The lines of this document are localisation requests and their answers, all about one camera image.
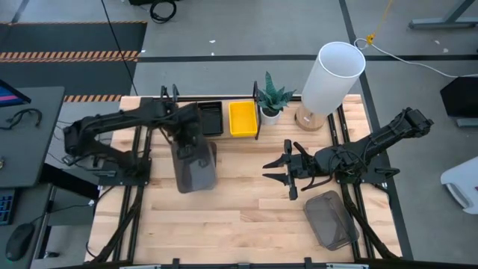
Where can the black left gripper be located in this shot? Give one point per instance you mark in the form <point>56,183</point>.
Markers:
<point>188,129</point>

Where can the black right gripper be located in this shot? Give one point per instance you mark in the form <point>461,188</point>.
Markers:
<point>302,166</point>

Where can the grey translucent plastic bin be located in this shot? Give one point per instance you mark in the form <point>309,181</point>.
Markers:
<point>194,175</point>
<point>330,220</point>
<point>214,164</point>

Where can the black plastic basket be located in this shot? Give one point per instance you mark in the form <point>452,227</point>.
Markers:
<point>211,117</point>

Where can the yellow plastic basket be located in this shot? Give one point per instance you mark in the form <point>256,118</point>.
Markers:
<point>242,119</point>

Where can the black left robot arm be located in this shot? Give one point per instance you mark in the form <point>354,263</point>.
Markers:
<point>112,121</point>

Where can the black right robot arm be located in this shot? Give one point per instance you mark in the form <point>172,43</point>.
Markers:
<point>392,132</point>

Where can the white plant pot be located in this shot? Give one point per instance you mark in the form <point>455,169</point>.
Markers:
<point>269,119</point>

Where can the green snake plant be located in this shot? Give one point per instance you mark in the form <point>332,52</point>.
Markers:
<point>272,95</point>

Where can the black flat device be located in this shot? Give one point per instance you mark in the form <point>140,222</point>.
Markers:
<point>68,160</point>

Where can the grey desk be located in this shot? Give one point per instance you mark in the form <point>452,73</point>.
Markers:
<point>30,149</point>

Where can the black hazard-striped floor mat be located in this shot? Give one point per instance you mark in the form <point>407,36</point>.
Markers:
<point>74,37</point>

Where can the computer monitor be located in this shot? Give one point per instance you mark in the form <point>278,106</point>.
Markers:
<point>11,96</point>

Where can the white chair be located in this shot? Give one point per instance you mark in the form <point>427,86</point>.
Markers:
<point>463,183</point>

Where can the black keyboard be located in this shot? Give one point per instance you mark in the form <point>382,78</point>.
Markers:
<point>6,207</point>

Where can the black computer mouse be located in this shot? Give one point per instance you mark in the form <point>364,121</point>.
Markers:
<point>18,243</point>

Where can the black box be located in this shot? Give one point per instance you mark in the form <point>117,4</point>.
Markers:
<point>461,97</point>

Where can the grey table leg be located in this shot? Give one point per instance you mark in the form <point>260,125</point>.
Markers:
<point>444,23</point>

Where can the black metal shelf frame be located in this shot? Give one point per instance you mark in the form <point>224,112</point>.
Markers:
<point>256,130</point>

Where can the black aluminium rig frame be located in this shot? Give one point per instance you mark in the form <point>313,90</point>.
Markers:
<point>261,266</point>

